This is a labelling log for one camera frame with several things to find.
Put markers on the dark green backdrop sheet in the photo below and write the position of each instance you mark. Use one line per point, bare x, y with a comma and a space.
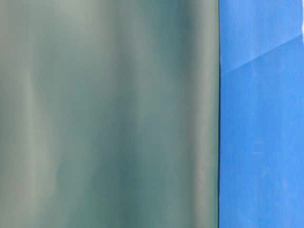
109, 113

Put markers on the blue table mat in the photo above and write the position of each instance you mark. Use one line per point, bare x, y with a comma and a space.
261, 177

